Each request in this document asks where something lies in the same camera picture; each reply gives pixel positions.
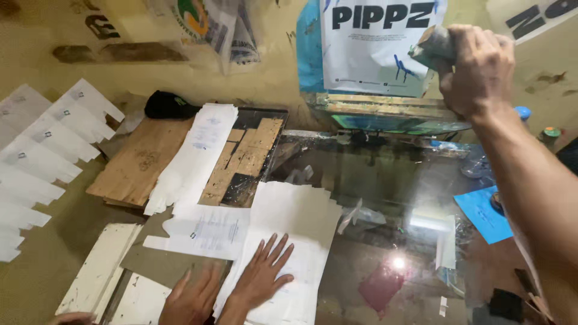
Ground wooden squeegee with green ink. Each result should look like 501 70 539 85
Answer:
408 25 457 72

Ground cardboard sign with black letters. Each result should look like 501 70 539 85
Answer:
485 0 578 46

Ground glass printing plate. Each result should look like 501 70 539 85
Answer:
271 130 524 325

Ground dark tray with wooden blocks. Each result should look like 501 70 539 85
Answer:
199 107 290 208

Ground plywood board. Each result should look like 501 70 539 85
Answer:
86 116 196 209

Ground black cap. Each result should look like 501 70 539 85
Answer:
144 90 202 120

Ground crumpled clear plastic piece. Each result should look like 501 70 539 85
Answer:
336 198 387 235

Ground row of spread white paper bags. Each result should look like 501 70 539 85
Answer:
0 79 126 263

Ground blue paper sheet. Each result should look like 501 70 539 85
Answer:
454 185 514 245

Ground clear printed plastic sack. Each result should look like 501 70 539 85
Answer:
144 0 262 76

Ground jar with green orange lid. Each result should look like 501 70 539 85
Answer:
537 126 562 148

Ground long white painted wooden board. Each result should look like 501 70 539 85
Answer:
55 222 143 317

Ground grey cardboard sheet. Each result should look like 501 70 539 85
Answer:
120 210 232 290

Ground white paper guide strip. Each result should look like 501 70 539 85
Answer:
409 214 457 271

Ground single printed white paper bag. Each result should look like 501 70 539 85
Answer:
143 205 252 262

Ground short white painted wooden board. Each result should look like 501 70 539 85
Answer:
110 273 173 325

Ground clear plastic bottle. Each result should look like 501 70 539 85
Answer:
461 144 492 179

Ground stack of printed white paper bags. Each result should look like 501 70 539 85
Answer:
144 103 239 216

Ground pile of white paper bags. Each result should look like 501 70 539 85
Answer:
212 181 344 325

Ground wooden screen printing frame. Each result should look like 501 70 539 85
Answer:
296 0 473 136

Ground white stencil sheet, black letters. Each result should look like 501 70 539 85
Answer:
320 0 449 98

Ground person's left hand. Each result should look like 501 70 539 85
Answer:
230 232 295 310

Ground person's right hand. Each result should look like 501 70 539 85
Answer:
436 23 516 122

